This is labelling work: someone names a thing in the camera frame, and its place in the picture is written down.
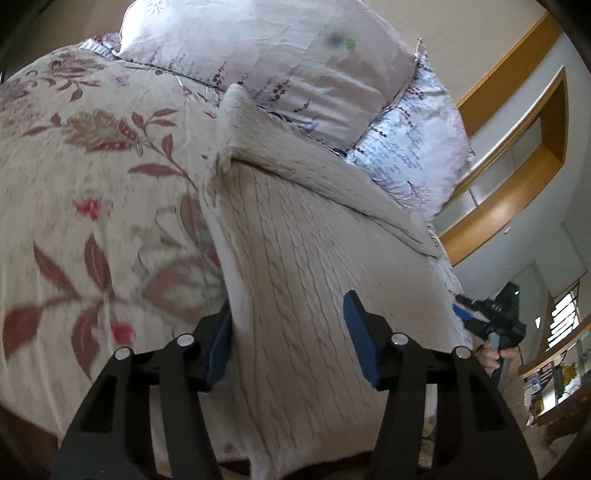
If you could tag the large white printed pillow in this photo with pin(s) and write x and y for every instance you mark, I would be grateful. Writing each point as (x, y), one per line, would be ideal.
(277, 60)

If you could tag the wooden side furniture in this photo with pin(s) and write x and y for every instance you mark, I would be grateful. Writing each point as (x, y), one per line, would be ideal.
(561, 392)

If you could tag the small white printed pillow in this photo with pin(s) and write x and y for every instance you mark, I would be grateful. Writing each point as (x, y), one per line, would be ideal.
(411, 138)

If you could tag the floral bedspread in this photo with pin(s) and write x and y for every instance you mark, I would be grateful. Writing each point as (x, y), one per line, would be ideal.
(92, 221)

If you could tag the person's right hand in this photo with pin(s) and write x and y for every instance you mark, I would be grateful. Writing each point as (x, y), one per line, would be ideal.
(488, 357)

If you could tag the wooden wall niche frame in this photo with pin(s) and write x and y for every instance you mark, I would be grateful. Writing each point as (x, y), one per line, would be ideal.
(521, 152)

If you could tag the window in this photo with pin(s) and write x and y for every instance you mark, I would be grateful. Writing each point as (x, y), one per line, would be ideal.
(563, 321)

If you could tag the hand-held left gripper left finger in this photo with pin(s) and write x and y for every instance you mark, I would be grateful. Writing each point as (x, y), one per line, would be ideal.
(218, 350)

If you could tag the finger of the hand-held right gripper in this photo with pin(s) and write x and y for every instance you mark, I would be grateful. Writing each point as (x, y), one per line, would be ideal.
(464, 310)

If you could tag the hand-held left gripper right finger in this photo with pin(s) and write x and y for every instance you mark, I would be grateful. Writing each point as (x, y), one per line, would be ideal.
(361, 337)

